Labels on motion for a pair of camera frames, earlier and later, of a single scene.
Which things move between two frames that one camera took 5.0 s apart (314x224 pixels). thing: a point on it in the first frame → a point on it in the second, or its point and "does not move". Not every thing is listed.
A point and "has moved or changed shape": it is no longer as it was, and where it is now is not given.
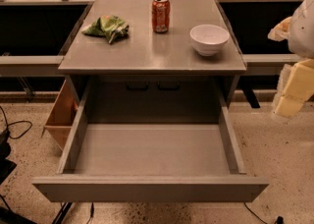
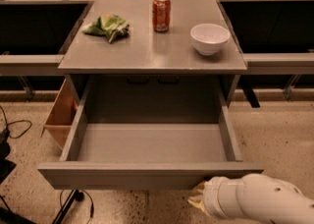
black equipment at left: (6, 165) does not move
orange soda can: (161, 10) does not move
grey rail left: (31, 66) does not move
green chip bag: (110, 27) does not move
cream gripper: (303, 31) → (211, 195)
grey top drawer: (150, 163) has moved or changed shape
